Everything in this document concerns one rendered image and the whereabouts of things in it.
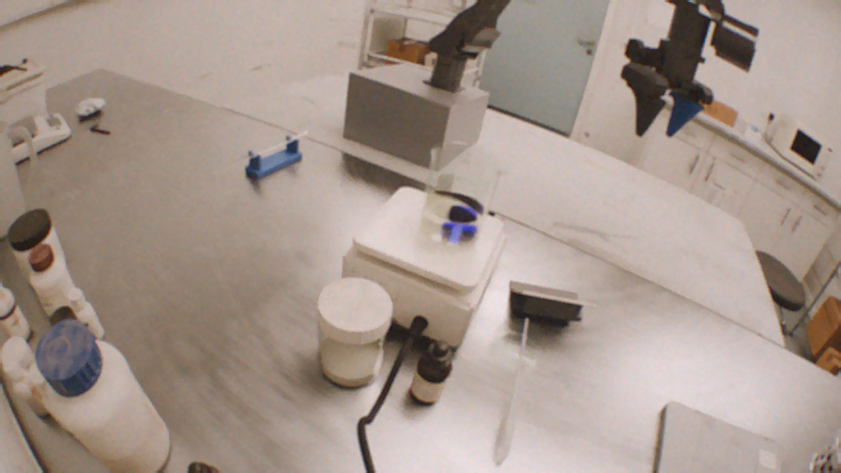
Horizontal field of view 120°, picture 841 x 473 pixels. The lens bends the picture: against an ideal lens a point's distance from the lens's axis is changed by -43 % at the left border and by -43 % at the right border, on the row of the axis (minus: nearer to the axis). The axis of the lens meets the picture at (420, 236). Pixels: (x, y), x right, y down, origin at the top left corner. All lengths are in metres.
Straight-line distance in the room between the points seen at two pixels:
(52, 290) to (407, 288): 0.36
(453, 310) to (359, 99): 0.47
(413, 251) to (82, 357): 0.28
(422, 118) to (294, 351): 0.43
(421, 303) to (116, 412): 0.27
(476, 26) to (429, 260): 0.46
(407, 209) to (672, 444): 0.36
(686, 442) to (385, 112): 0.65
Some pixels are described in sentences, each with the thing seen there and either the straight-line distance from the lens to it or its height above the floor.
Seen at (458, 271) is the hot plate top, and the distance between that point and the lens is 0.36.
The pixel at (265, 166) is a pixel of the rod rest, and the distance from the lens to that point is 0.65.
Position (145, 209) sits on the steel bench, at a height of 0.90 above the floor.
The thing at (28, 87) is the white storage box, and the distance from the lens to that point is 1.17.
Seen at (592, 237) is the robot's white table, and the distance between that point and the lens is 0.66.
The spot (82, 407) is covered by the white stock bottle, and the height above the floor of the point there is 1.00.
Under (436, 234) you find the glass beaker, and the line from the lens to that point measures 0.37.
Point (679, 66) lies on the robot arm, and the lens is 0.60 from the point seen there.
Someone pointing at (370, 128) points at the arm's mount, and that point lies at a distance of 0.74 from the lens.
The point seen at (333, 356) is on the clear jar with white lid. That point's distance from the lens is 0.34.
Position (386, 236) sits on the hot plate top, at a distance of 0.38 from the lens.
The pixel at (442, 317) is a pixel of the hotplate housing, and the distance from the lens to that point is 0.37.
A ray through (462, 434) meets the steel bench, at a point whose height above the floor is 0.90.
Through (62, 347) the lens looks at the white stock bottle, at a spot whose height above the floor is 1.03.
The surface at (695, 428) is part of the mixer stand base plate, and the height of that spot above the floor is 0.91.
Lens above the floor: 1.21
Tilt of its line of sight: 36 degrees down
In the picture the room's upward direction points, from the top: 11 degrees clockwise
